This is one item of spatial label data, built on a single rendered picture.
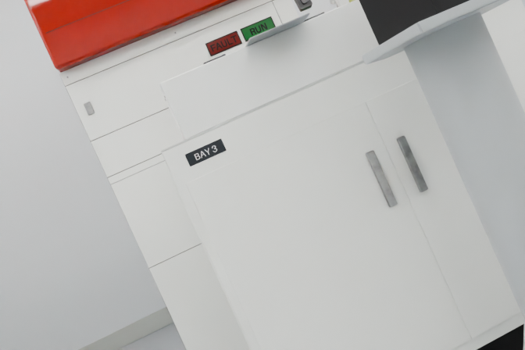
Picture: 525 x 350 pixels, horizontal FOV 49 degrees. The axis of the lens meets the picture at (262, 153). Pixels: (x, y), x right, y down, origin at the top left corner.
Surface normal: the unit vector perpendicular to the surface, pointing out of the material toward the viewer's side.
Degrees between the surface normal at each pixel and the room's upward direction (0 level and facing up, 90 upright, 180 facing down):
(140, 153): 90
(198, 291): 90
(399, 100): 90
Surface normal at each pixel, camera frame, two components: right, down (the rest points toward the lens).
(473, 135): -0.56, 0.27
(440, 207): 0.14, -0.04
